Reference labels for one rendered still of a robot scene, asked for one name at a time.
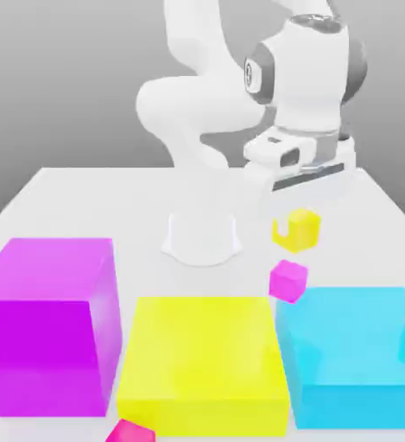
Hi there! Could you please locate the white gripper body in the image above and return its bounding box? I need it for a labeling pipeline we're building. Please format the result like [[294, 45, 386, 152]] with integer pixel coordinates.
[[244, 137, 358, 209]]

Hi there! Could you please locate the small yellow cube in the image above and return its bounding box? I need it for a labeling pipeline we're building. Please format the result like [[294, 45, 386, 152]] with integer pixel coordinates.
[[271, 207, 322, 255]]

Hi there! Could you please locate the small magenta cube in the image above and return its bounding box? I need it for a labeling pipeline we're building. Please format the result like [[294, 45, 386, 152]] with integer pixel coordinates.
[[268, 259, 308, 305]]

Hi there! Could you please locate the small pink cube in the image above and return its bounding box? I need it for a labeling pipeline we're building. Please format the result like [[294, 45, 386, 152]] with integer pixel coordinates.
[[104, 418, 156, 442]]

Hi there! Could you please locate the large cyan box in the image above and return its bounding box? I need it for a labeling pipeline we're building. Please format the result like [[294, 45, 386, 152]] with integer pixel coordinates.
[[275, 286, 405, 431]]

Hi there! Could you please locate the large yellow box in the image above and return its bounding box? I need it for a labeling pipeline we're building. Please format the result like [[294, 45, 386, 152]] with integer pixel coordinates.
[[116, 295, 290, 439]]

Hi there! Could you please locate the large magenta box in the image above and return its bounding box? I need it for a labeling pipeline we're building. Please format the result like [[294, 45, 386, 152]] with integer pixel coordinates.
[[0, 237, 123, 419]]

